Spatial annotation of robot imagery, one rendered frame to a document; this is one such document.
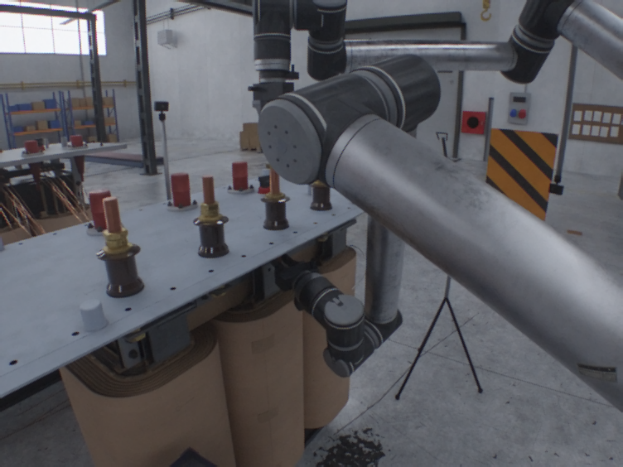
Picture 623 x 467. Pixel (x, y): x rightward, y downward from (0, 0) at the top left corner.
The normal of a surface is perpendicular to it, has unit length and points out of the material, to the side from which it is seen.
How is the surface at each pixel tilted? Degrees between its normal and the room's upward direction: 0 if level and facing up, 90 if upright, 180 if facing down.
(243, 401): 90
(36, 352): 0
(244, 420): 90
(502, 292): 98
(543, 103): 90
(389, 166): 63
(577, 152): 90
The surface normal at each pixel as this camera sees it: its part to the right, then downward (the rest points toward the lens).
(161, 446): 0.51, 0.28
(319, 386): 0.25, 0.32
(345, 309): -0.09, -0.79
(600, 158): -0.55, 0.27
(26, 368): 0.16, -0.89
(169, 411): 0.80, 0.19
